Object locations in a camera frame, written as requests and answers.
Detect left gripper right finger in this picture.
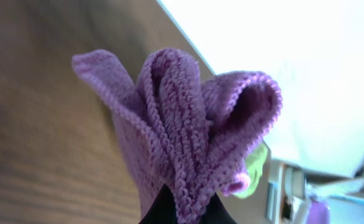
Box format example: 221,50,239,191
200,194,236,224

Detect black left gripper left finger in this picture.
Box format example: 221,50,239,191
139,184,177,224

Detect purple microfibre cloth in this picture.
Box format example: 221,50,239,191
72,48,282,223

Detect crumpled green cloth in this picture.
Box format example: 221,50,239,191
233,142,269,199

